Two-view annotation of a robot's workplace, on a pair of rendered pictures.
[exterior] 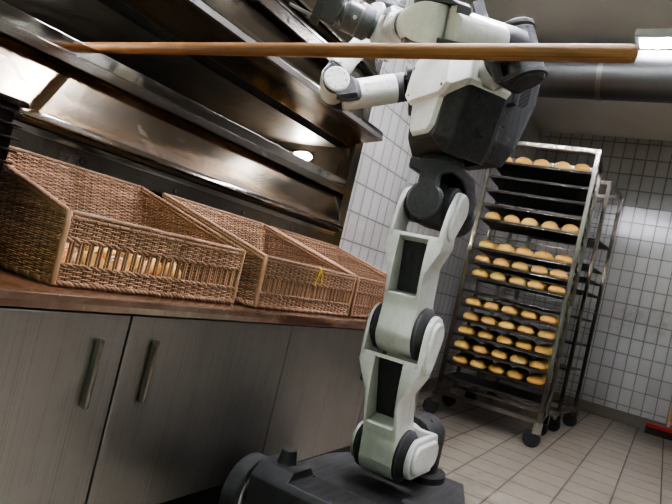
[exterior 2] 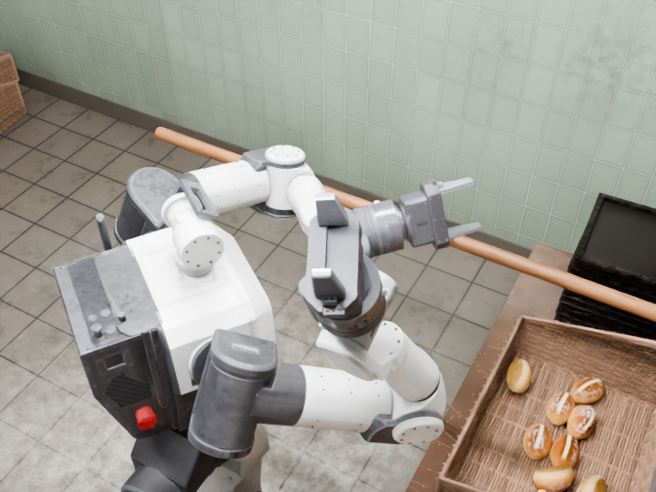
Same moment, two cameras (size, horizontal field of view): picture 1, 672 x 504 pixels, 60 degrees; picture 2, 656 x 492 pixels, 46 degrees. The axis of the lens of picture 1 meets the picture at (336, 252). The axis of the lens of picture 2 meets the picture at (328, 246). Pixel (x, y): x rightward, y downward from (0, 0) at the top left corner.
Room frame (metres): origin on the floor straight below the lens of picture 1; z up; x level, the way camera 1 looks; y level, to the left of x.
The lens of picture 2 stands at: (2.46, -0.02, 2.28)
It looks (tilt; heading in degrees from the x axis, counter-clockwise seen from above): 44 degrees down; 179
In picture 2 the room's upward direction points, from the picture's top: straight up
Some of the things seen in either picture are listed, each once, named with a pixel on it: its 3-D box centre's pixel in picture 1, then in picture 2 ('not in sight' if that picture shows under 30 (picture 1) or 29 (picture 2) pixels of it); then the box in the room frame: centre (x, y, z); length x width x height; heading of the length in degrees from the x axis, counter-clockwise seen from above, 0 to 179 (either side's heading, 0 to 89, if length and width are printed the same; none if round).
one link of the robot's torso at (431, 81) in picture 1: (468, 105); (172, 332); (1.62, -0.27, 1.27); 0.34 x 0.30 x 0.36; 24
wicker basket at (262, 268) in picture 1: (260, 257); not in sight; (1.99, 0.25, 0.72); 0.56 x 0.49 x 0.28; 149
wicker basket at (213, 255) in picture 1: (107, 223); (578, 432); (1.48, 0.58, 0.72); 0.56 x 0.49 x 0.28; 149
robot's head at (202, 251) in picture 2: not in sight; (192, 236); (1.60, -0.21, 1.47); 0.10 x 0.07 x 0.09; 24
